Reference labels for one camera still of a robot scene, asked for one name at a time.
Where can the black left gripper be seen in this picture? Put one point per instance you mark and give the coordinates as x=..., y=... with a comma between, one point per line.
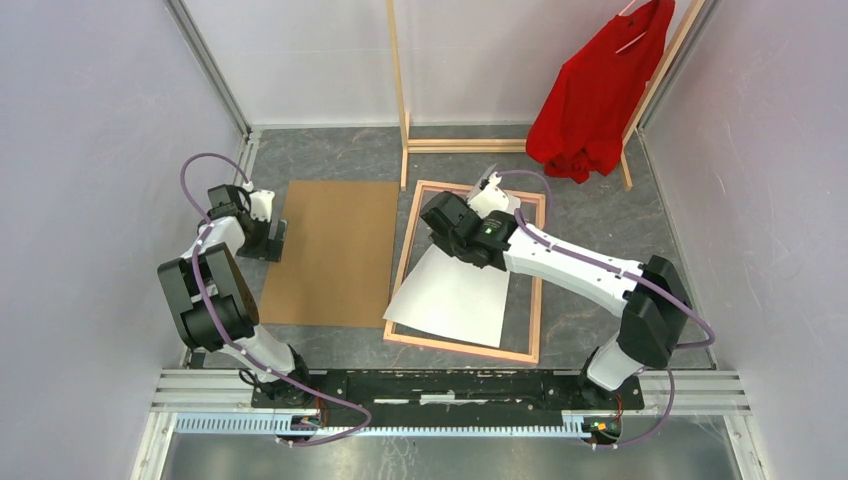
x=268, y=250

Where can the red t-shirt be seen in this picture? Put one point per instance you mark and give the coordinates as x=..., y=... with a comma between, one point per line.
x=580, y=127

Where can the brown backing board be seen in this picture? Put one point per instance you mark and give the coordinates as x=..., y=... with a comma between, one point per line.
x=336, y=265

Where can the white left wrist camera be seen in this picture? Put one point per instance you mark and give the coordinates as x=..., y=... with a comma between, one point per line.
x=261, y=202

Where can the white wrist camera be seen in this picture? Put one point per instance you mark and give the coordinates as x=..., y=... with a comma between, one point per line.
x=261, y=202
x=487, y=197

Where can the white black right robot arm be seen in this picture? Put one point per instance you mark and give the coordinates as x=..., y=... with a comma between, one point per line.
x=648, y=298

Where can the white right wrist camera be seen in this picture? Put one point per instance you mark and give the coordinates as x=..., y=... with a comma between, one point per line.
x=487, y=197

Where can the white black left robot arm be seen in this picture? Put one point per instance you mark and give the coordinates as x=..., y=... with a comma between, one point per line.
x=211, y=304

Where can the seascape photo print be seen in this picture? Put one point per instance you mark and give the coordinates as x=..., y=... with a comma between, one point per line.
x=441, y=303

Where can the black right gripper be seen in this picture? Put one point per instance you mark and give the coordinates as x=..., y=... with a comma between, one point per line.
x=443, y=241

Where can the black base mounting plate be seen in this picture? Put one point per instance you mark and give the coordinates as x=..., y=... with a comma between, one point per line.
x=441, y=398

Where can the pink clothes hanger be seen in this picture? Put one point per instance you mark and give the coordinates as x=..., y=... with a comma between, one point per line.
x=637, y=19

